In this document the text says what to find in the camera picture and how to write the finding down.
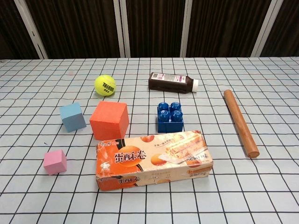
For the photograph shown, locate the blue studded toy brick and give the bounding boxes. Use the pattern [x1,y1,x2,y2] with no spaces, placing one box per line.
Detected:
[156,101,185,134]

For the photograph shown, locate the medium blue foam cube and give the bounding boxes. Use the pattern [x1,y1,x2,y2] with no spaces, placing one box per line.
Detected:
[59,102,87,133]

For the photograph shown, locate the large orange foam cube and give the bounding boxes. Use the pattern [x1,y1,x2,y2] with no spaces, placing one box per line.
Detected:
[89,100,130,140]

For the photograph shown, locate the checked light blue tablecloth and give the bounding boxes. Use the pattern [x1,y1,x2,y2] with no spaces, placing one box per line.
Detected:
[0,56,299,224]

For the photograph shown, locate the wooden rolling pin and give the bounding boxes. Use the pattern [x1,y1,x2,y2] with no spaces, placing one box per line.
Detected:
[223,89,260,159]

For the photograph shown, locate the orange egg roll box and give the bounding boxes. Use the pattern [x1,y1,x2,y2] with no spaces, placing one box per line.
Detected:
[95,130,214,192]

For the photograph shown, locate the yellow tennis ball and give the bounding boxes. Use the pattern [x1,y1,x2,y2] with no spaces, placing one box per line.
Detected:
[94,74,116,96]

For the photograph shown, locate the brown bottle white cap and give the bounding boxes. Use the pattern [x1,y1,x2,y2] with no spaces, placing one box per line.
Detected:
[148,72,199,94]

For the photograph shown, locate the small pink foam cube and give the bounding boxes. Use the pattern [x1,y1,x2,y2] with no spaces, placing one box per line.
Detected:
[43,149,68,176]

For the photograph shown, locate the dark folding screen white frames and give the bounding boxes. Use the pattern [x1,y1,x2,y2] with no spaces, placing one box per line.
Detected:
[0,0,299,59]

